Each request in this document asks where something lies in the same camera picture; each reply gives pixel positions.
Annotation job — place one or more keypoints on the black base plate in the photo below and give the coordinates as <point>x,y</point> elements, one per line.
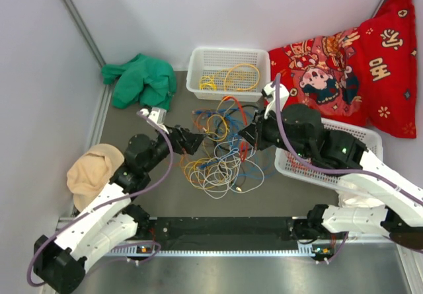
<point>229,233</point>

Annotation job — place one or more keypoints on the white basket at back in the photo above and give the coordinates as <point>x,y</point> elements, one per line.
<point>217,72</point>

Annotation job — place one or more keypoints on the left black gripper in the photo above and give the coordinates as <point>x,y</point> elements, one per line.
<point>190,141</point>

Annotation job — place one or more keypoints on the white basket at right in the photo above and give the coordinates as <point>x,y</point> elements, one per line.
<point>287,165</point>

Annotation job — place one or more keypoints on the red patterned cloth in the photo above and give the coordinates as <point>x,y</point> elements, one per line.
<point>362,76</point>

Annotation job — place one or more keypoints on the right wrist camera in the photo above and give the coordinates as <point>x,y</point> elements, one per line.
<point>276,96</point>

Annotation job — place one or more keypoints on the white cloth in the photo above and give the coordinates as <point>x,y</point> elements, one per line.
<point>356,197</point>

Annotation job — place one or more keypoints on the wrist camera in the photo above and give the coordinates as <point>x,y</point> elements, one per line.
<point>155,116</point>
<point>276,96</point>

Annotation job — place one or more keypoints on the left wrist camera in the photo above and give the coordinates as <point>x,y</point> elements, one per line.
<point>155,116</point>

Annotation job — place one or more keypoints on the white basket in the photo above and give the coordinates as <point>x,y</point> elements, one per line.
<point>287,165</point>
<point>217,72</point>

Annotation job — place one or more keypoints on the thin yellow cable stretched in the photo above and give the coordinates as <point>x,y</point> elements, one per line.
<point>217,128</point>

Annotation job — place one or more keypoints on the beige cloth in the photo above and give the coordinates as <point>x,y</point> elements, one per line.
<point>90,173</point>

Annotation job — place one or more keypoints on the green cloth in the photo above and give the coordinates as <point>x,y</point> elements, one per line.
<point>145,80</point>

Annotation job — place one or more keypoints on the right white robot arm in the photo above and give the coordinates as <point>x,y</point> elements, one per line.
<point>300,130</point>

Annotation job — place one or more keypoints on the grey slotted cable duct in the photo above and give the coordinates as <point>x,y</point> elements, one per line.
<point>300,250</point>

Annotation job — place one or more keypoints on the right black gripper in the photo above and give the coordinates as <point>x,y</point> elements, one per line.
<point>254,132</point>

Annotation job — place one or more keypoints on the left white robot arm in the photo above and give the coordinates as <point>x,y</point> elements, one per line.
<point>64,259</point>

